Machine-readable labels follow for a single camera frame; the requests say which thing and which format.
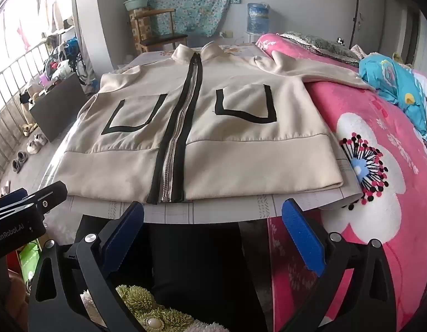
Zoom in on teal floral wall cloth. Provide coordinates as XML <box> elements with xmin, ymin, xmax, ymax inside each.
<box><xmin>126</xmin><ymin>0</ymin><xmax>241</xmax><ymax>37</ymax></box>

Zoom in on wheelchair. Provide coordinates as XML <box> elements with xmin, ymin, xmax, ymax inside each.
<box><xmin>75</xmin><ymin>53</ymin><xmax>91</xmax><ymax>85</ymax></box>

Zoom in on grey patterned pillow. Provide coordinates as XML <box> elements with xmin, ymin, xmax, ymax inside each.
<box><xmin>279</xmin><ymin>32</ymin><xmax>361</xmax><ymax>63</ymax></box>

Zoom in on blue printed cloth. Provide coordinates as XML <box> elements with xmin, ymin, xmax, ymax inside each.
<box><xmin>359</xmin><ymin>53</ymin><xmax>427</xmax><ymax>135</ymax></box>

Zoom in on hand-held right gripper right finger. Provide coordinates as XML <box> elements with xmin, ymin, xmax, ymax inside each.
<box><xmin>282</xmin><ymin>198</ymin><xmax>397</xmax><ymax>332</ymax></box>

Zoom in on pink floral blanket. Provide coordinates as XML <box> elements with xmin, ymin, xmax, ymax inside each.
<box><xmin>255</xmin><ymin>33</ymin><xmax>427</xmax><ymax>332</ymax></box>

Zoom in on dark wooden pole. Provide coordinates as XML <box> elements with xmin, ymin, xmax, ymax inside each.
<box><xmin>350</xmin><ymin>0</ymin><xmax>360</xmax><ymax>44</ymax></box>

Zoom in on green fuzzy slipper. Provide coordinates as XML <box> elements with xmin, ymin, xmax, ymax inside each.
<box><xmin>80</xmin><ymin>285</ymin><xmax>200</xmax><ymax>332</ymax></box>

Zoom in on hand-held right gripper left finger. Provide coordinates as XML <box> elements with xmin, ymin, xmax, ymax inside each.
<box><xmin>28</xmin><ymin>201</ymin><xmax>155</xmax><ymax>332</ymax></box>

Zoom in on pile of bags and clutter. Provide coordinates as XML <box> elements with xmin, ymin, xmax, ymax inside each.
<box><xmin>44</xmin><ymin>36</ymin><xmax>79</xmax><ymax>84</ymax></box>

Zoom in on green paper bag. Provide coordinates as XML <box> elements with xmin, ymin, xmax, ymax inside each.
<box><xmin>19</xmin><ymin>240</ymin><xmax>41</xmax><ymax>284</ymax></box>

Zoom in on blue water bottle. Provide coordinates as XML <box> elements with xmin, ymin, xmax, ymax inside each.
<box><xmin>247</xmin><ymin>2</ymin><xmax>271</xmax><ymax>34</ymax></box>

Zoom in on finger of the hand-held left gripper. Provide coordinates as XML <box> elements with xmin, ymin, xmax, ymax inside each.
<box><xmin>27</xmin><ymin>181</ymin><xmax>68</xmax><ymax>213</ymax></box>

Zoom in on wooden chair with dark seat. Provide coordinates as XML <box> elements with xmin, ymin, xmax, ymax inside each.
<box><xmin>132</xmin><ymin>8</ymin><xmax>189</xmax><ymax>54</ymax></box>

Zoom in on dark grey cabinet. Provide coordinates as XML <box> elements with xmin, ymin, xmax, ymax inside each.
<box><xmin>28</xmin><ymin>72</ymin><xmax>91</xmax><ymax>142</ymax></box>

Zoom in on door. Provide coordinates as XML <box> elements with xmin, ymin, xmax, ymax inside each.
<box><xmin>359</xmin><ymin>0</ymin><xmax>422</xmax><ymax>64</ymax></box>

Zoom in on bed with checked floral sheet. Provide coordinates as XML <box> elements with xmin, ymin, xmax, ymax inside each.
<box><xmin>38</xmin><ymin>41</ymin><xmax>363</xmax><ymax>224</ymax></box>

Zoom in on beige zip jacket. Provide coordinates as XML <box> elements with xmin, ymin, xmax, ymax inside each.
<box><xmin>56</xmin><ymin>41</ymin><xmax>375</xmax><ymax>204</ymax></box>

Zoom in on beige hanging garment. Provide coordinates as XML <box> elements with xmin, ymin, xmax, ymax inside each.
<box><xmin>44</xmin><ymin>0</ymin><xmax>63</xmax><ymax>32</ymax></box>

